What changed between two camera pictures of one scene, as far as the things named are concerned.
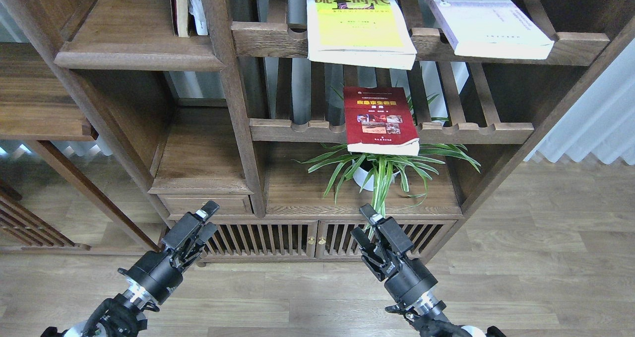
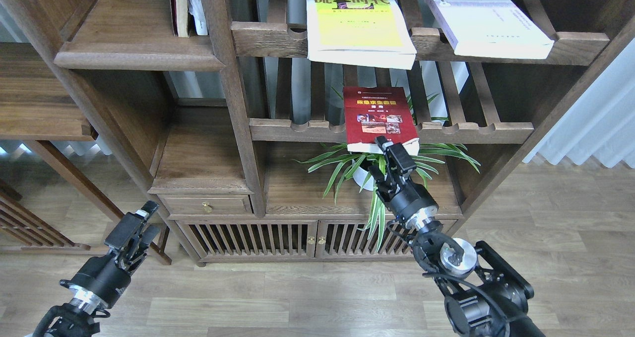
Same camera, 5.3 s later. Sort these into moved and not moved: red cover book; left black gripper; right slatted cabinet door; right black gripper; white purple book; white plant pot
Moved: right black gripper; left black gripper
Not moved: red cover book; right slatted cabinet door; white plant pot; white purple book
